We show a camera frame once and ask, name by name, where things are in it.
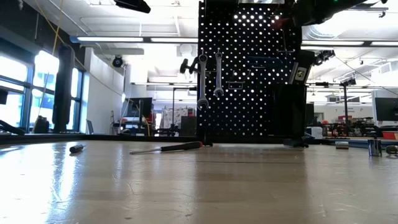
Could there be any black computer monitor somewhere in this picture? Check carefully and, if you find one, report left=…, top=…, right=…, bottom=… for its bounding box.
left=374, top=96, right=398, bottom=123

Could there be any black pole stand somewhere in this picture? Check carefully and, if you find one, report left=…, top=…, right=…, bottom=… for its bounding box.
left=306, top=77, right=357, bottom=125

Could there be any chrome combination wrench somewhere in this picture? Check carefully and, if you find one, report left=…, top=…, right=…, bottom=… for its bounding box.
left=213, top=49, right=224, bottom=98
left=197, top=52, right=210, bottom=110

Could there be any black perforated pegboard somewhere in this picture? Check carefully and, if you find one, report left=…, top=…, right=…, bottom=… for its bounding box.
left=197, top=0, right=308, bottom=140

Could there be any dark workstation monitor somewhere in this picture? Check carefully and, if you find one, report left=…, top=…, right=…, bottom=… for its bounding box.
left=126, top=96, right=154, bottom=119

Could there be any black aluminium table frame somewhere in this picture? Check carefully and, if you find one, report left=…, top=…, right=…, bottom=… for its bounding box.
left=0, top=119, right=200, bottom=146

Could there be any small white device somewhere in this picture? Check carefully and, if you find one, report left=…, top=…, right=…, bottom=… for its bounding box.
left=307, top=126, right=324, bottom=139

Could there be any ceiling light strip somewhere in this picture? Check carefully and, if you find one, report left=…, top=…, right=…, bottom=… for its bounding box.
left=70, top=35, right=199, bottom=44
left=300, top=39, right=398, bottom=47

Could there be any black bag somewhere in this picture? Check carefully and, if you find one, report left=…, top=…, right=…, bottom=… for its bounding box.
left=32, top=115, right=50, bottom=134

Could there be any black pegboard foot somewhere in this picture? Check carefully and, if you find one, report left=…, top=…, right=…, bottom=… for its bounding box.
left=198, top=133, right=214, bottom=147
left=283, top=138, right=310, bottom=149

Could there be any black pegboard shelf bin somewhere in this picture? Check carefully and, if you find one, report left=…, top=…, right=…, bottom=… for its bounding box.
left=205, top=0, right=239, bottom=12

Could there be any black room column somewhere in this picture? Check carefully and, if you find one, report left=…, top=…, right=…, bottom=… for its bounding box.
left=52, top=45, right=75, bottom=134

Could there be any long double-prong metal hook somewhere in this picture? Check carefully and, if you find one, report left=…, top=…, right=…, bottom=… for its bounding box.
left=198, top=49, right=223, bottom=75
left=226, top=70, right=251, bottom=91

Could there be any black pegboard stand box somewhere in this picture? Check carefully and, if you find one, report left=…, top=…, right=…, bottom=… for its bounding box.
left=269, top=83, right=308, bottom=139

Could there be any screwdriver with red-capped handle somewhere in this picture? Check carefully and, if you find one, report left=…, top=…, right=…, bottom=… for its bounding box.
left=129, top=141, right=204, bottom=156

